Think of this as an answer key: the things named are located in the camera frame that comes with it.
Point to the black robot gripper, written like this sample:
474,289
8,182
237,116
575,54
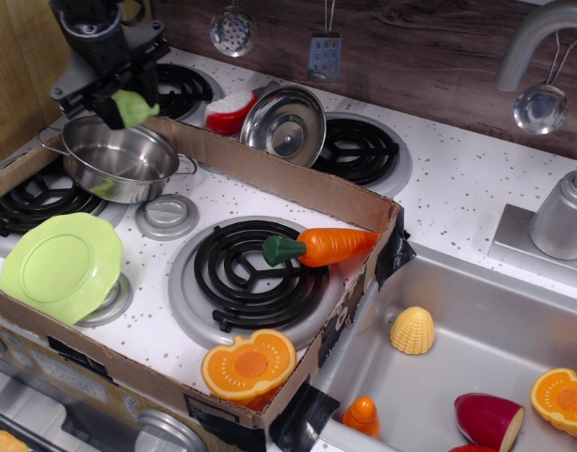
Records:
108,53

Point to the light green toy broccoli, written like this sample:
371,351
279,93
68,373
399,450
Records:
133,108

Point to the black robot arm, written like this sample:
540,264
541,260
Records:
112,71

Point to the stainless steel pot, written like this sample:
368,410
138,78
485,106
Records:
124,166

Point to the steel pot lid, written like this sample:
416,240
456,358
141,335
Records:
288,122

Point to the hanging steel skimmer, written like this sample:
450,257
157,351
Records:
232,31

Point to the front left black burner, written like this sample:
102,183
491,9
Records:
48,193

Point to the grey stove knob centre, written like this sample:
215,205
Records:
168,217

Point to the light green plastic plate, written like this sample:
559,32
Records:
65,267

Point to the hanging steel spatula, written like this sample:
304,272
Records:
325,49

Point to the front right black burner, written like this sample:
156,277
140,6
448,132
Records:
221,286

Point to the grey stove knob under plate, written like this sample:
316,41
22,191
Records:
115,304

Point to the back right black burner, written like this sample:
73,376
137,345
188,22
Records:
365,152

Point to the orange toy carrot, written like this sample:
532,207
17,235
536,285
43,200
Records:
319,246

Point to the brown cardboard fence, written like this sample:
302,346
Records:
65,388

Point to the grey oven knob front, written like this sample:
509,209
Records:
159,431

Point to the yellow toy at bottom left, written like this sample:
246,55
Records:
9,443

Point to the yellow toy corn piece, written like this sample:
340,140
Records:
413,331

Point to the small orange toy bottle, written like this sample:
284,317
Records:
362,416

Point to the hanging steel ladle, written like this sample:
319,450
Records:
543,108

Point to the red toy sweet potato half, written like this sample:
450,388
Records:
489,420

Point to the red toy piece bottom edge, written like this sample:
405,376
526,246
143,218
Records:
472,448

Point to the orange pumpkin half in sink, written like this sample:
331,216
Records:
554,397

